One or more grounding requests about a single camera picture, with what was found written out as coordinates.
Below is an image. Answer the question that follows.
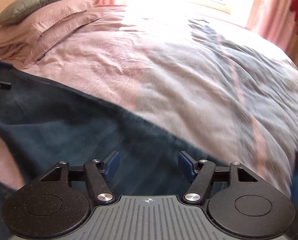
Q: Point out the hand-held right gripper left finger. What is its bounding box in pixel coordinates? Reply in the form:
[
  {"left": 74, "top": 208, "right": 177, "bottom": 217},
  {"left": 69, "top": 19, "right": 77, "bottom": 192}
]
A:
[{"left": 30, "top": 151, "right": 120, "bottom": 204}]

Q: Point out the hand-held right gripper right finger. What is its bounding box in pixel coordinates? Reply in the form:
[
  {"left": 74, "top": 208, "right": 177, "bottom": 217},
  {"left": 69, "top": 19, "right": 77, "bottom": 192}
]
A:
[{"left": 178, "top": 151, "right": 266, "bottom": 204}]

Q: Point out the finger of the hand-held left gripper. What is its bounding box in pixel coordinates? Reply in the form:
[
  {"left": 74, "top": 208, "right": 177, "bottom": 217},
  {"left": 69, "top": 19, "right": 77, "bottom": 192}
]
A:
[
  {"left": 0, "top": 51, "right": 15, "bottom": 69},
  {"left": 0, "top": 79, "right": 12, "bottom": 94}
]

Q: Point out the pink pillow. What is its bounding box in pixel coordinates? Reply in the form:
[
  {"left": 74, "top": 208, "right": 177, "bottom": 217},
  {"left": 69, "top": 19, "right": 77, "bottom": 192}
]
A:
[
  {"left": 27, "top": 11, "right": 102, "bottom": 63},
  {"left": 17, "top": 0, "right": 100, "bottom": 39}
]

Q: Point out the grey pillow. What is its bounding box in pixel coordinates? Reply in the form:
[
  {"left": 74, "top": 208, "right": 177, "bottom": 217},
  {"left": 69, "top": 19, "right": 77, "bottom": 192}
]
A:
[{"left": 0, "top": 0, "right": 79, "bottom": 28}]

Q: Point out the bed with pink-grey cover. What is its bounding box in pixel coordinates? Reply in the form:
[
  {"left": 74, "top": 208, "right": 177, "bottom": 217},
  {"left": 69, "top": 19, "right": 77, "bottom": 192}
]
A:
[{"left": 0, "top": 5, "right": 298, "bottom": 198}]

